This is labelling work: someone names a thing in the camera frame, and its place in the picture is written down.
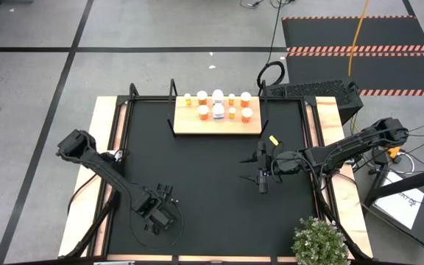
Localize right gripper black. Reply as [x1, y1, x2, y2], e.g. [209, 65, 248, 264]
[238, 141, 303, 195]

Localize white melatonin bottle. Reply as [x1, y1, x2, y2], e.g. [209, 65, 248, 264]
[212, 102, 226, 120]
[211, 88, 225, 106]

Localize artificial plant white flowers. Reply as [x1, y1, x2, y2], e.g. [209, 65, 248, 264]
[291, 216, 351, 265]

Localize black power adapter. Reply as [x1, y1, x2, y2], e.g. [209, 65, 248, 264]
[372, 149, 389, 166]

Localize white printed sheet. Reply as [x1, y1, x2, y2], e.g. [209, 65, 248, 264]
[373, 171, 424, 231]

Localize black floor mat striped edge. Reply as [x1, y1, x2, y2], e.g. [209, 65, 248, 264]
[287, 51, 424, 97]
[281, 15, 424, 53]

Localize wooden shelf black metal frame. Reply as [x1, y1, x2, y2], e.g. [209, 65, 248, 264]
[166, 78, 271, 138]

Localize black aluminium table frame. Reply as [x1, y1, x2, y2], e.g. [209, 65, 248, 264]
[59, 82, 375, 265]

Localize black hanging cable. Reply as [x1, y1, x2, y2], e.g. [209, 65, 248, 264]
[257, 0, 286, 89]

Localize yellow hanging cable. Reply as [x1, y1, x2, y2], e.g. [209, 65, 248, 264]
[347, 0, 372, 77]

